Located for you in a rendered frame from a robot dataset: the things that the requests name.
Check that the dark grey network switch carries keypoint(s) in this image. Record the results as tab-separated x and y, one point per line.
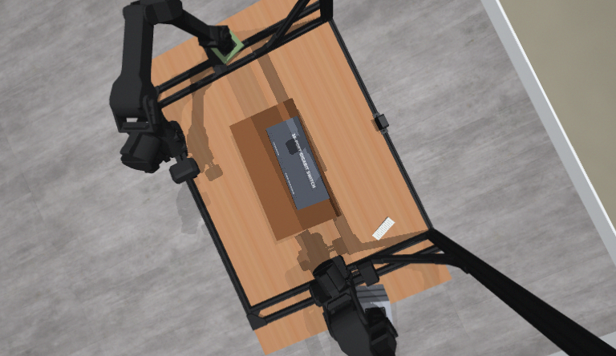
297	163

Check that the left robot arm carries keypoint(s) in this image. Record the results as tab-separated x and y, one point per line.
349	325

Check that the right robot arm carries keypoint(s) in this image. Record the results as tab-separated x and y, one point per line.
133	94

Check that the brown wooden stand with grey legs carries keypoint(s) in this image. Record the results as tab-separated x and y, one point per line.
268	179

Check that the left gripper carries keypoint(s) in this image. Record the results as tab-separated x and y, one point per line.
366	271

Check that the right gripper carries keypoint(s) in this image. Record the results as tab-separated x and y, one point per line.
175	146

